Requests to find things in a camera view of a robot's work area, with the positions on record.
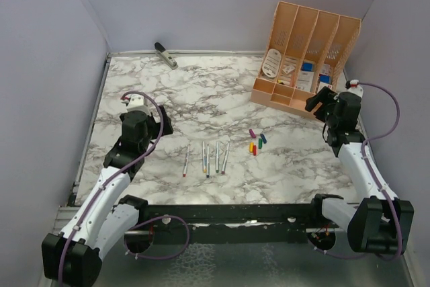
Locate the blue white box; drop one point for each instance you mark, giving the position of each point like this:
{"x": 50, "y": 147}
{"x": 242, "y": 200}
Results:
{"x": 308, "y": 67}

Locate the white paper box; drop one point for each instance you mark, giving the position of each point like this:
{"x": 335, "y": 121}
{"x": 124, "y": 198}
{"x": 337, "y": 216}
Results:
{"x": 304, "y": 80}

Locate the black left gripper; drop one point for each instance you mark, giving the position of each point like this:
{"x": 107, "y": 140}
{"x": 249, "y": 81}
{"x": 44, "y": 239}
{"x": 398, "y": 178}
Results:
{"x": 156, "y": 125}

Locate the grey black stapler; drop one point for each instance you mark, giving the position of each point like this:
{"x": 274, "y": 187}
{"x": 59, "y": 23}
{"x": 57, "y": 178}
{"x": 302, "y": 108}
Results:
{"x": 162, "y": 53}

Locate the magenta pen cap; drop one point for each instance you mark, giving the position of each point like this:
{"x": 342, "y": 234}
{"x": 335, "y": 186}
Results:
{"x": 252, "y": 133}

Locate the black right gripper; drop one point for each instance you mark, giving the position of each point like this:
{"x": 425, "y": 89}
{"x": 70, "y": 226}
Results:
{"x": 326, "y": 96}

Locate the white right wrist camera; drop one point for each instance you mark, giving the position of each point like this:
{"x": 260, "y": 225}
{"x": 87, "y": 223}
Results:
{"x": 354, "y": 87}

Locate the blue pen cap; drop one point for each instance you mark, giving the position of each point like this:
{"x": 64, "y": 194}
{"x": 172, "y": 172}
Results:
{"x": 263, "y": 138}

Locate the orange-tipped white pen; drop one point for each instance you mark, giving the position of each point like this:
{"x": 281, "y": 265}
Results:
{"x": 204, "y": 156}

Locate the red-tipped white pen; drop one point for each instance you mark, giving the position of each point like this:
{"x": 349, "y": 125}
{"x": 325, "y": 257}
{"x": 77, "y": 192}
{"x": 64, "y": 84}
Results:
{"x": 186, "y": 161}

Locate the magenta-tipped white pen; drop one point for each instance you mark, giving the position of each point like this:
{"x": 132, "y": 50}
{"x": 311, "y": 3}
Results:
{"x": 225, "y": 159}

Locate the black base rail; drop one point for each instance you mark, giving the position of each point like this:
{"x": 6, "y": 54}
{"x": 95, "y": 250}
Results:
{"x": 226, "y": 223}

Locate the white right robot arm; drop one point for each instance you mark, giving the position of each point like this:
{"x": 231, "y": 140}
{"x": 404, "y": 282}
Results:
{"x": 382, "y": 222}

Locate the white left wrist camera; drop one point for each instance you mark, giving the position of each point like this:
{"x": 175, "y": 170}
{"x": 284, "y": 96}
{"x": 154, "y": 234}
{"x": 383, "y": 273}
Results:
{"x": 136, "y": 102}

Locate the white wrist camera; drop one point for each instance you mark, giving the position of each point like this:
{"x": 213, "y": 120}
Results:
{"x": 136, "y": 102}
{"x": 354, "y": 87}

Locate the purple-tipped white pen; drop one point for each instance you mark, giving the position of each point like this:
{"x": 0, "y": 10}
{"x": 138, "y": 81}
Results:
{"x": 207, "y": 161}

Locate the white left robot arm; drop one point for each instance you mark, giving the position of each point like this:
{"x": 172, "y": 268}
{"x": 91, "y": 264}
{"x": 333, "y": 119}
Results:
{"x": 74, "y": 256}

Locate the orange desk organizer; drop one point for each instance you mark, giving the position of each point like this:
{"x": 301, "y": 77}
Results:
{"x": 304, "y": 34}

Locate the white oval perforated plate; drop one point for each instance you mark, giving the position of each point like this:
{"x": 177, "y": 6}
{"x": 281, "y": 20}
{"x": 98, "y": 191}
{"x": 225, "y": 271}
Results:
{"x": 271, "y": 63}

